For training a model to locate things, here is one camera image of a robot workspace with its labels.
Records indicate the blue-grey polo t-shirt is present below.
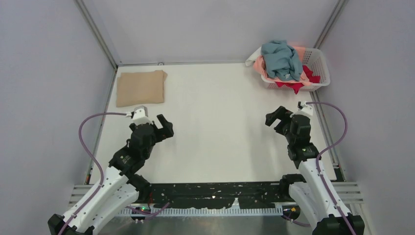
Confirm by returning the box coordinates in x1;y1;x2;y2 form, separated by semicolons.
260;40;303;82

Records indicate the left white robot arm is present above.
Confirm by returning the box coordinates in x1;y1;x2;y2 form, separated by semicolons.
47;108;174;235

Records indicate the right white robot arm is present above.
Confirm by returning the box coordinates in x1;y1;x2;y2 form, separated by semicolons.
265;102;365;235

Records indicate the folded tan t-shirt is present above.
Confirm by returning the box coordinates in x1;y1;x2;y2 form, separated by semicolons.
115;70;167;107

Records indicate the red t-shirt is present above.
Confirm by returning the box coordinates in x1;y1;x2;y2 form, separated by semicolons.
276;65;321;94

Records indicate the salmon pink t-shirt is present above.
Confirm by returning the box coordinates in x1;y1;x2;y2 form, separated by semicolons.
253;55;300;83

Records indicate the white t-shirt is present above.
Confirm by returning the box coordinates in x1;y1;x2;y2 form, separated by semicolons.
245;47;261;67

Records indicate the white plastic laundry basket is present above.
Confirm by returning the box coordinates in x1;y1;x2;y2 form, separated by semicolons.
261;47;330;92

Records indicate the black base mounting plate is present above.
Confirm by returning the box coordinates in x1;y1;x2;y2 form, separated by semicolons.
136;181;294;209

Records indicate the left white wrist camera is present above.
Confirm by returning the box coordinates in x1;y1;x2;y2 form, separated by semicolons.
126;106;152;126

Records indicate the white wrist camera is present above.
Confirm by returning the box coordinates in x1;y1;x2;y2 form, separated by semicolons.
126;106;152;126
290;101;314;118

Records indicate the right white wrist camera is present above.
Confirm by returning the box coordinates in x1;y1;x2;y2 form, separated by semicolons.
290;101;314;118

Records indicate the aluminium front rail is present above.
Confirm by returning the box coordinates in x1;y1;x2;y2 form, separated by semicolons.
69;181;365;217

